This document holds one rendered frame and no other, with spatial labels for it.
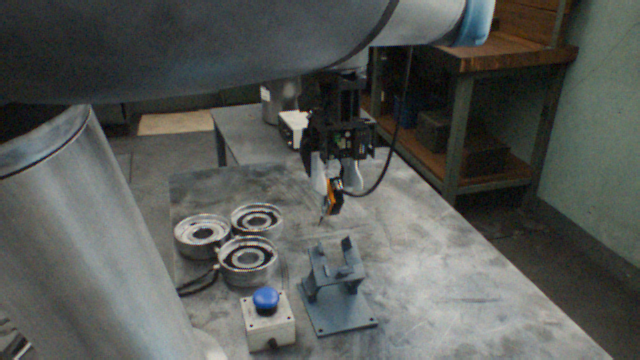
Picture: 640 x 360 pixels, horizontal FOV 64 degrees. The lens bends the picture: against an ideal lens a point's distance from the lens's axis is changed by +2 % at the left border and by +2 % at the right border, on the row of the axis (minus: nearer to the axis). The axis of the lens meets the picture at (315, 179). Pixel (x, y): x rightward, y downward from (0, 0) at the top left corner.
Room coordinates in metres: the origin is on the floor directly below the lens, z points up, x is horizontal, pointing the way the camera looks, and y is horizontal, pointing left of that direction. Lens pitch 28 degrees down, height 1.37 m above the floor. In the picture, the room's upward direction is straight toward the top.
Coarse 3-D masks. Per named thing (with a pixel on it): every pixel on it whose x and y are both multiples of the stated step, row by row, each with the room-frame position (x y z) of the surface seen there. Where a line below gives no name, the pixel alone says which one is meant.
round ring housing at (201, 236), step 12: (192, 216) 0.85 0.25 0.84; (204, 216) 0.86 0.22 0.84; (216, 216) 0.86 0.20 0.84; (180, 228) 0.83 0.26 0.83; (204, 228) 0.83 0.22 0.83; (228, 228) 0.81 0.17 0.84; (180, 240) 0.77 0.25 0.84; (192, 240) 0.79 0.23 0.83; (204, 240) 0.79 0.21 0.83; (216, 240) 0.77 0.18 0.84; (228, 240) 0.80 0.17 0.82; (192, 252) 0.76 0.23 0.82; (204, 252) 0.76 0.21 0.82
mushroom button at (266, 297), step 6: (264, 288) 0.60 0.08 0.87; (270, 288) 0.60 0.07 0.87; (258, 294) 0.58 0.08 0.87; (264, 294) 0.58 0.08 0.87; (270, 294) 0.58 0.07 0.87; (276, 294) 0.58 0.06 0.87; (252, 300) 0.58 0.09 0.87; (258, 300) 0.57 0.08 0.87; (264, 300) 0.57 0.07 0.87; (270, 300) 0.57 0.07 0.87; (276, 300) 0.57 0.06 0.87; (258, 306) 0.56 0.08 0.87; (264, 306) 0.56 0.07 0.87; (270, 306) 0.56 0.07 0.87
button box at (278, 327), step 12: (240, 300) 0.60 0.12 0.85; (252, 312) 0.58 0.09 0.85; (264, 312) 0.57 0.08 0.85; (276, 312) 0.58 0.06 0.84; (288, 312) 0.58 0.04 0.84; (252, 324) 0.55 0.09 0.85; (264, 324) 0.55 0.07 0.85; (276, 324) 0.55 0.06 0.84; (288, 324) 0.56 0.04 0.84; (252, 336) 0.54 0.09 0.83; (264, 336) 0.55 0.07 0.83; (276, 336) 0.55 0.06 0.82; (288, 336) 0.56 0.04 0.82; (252, 348) 0.54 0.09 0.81; (264, 348) 0.55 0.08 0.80
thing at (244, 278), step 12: (240, 240) 0.78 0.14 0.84; (252, 240) 0.78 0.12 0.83; (264, 240) 0.77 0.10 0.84; (228, 252) 0.75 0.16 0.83; (240, 252) 0.75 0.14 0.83; (252, 252) 0.75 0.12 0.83; (276, 252) 0.73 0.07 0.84; (240, 264) 0.71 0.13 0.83; (252, 264) 0.71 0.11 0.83; (276, 264) 0.72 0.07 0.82; (228, 276) 0.69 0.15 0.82; (240, 276) 0.68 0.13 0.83; (252, 276) 0.68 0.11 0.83; (264, 276) 0.69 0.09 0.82
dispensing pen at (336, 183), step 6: (330, 180) 0.67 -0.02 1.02; (336, 180) 0.64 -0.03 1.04; (330, 186) 0.66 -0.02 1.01; (336, 186) 0.63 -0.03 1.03; (342, 186) 0.63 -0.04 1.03; (336, 192) 0.65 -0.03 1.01; (336, 198) 0.65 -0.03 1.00; (342, 198) 0.65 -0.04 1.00; (336, 204) 0.64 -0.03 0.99; (342, 204) 0.65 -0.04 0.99; (336, 210) 0.66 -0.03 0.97
